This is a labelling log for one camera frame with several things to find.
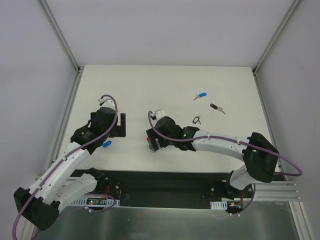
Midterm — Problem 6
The black outlined clear tag key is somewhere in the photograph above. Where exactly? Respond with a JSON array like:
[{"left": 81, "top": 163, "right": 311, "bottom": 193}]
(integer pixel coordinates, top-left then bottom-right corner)
[{"left": 192, "top": 115, "right": 202, "bottom": 125}]

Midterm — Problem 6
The red handled keyring organizer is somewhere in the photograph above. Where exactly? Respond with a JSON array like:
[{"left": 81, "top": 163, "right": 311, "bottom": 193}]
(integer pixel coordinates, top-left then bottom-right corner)
[{"left": 146, "top": 137, "right": 157, "bottom": 153}]

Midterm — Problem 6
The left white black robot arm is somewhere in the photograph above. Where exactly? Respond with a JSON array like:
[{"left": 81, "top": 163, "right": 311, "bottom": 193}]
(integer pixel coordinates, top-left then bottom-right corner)
[{"left": 13, "top": 107, "right": 126, "bottom": 231}]

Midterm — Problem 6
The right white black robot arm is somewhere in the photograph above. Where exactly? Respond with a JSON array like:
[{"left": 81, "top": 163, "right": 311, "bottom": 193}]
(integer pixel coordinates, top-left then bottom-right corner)
[{"left": 146, "top": 114, "right": 279, "bottom": 200}]

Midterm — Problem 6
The blue key tag left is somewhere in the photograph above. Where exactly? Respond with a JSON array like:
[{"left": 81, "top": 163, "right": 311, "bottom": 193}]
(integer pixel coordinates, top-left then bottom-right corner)
[{"left": 102, "top": 140, "right": 112, "bottom": 148}]

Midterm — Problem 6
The blue tag key right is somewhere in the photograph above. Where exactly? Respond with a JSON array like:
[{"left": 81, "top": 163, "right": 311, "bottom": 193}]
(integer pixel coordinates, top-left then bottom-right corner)
[{"left": 193, "top": 92, "right": 207, "bottom": 101}]

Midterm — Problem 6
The black tag key right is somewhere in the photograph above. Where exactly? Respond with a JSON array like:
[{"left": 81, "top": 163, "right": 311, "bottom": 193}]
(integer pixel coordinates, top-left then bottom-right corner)
[{"left": 210, "top": 103, "right": 226, "bottom": 115}]

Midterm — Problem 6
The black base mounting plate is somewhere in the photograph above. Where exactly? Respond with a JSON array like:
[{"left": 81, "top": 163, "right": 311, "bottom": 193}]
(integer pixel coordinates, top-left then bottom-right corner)
[{"left": 93, "top": 170, "right": 229, "bottom": 209}]

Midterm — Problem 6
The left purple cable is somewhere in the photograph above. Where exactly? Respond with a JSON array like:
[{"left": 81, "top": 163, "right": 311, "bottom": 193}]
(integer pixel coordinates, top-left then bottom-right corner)
[{"left": 11, "top": 94, "right": 119, "bottom": 240}]

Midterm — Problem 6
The purple cable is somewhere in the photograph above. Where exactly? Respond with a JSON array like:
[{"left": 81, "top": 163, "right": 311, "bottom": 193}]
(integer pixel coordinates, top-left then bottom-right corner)
[
  {"left": 11, "top": 94, "right": 119, "bottom": 240},
  {"left": 147, "top": 110, "right": 303, "bottom": 221}
]

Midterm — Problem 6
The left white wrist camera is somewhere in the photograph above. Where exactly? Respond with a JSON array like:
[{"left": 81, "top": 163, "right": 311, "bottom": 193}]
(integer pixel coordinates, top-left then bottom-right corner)
[{"left": 98, "top": 98, "right": 113, "bottom": 106}]

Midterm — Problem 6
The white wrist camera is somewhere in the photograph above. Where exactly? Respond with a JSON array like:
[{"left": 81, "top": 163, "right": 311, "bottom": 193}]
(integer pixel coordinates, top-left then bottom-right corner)
[
  {"left": 149, "top": 109, "right": 167, "bottom": 121},
  {"left": 98, "top": 98, "right": 113, "bottom": 106}
]

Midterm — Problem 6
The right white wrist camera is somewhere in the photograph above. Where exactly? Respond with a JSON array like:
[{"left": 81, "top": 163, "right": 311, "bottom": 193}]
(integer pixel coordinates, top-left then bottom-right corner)
[{"left": 149, "top": 109, "right": 167, "bottom": 121}]

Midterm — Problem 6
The left white cable duct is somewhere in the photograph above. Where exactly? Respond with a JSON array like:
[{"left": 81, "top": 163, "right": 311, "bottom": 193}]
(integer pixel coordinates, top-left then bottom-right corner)
[{"left": 70, "top": 196, "right": 114, "bottom": 208}]

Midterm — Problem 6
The white cable duct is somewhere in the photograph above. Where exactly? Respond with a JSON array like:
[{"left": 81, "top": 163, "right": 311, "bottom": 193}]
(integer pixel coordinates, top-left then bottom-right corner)
[
  {"left": 210, "top": 200, "right": 228, "bottom": 211},
  {"left": 70, "top": 196, "right": 114, "bottom": 208}
]

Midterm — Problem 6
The right white cable duct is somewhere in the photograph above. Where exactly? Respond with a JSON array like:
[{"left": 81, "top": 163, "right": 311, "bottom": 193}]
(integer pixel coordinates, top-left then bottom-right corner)
[{"left": 210, "top": 200, "right": 228, "bottom": 211}]

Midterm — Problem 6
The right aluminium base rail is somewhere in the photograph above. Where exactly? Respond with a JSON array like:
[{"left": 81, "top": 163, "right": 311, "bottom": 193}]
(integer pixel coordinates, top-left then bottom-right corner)
[{"left": 254, "top": 181, "right": 302, "bottom": 202}]

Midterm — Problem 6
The left aluminium frame post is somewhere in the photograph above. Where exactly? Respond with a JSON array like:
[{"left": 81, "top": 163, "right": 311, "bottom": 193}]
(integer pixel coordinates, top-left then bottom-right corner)
[{"left": 37, "top": 0, "right": 82, "bottom": 74}]

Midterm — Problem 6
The aluminium frame post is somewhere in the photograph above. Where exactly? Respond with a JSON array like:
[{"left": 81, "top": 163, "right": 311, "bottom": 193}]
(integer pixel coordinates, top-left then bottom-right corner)
[
  {"left": 252, "top": 0, "right": 303, "bottom": 76},
  {"left": 37, "top": 0, "right": 82, "bottom": 74}
]

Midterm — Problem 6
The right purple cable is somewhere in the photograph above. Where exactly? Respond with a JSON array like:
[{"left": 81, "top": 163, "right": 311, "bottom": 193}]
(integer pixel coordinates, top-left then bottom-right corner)
[{"left": 147, "top": 110, "right": 303, "bottom": 221}]

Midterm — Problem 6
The right aluminium frame post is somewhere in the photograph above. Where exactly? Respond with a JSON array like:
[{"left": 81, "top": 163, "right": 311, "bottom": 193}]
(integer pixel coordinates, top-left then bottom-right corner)
[{"left": 252, "top": 0, "right": 303, "bottom": 76}]

